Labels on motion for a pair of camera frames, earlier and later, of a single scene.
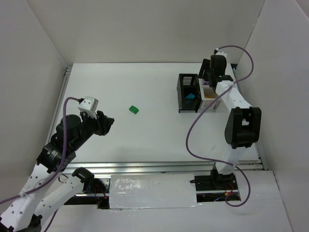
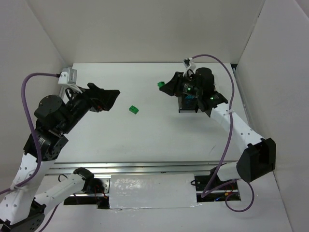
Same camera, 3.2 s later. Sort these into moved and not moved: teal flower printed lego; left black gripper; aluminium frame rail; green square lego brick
Moved: left black gripper
Not moved: teal flower printed lego; green square lego brick; aluminium frame rail
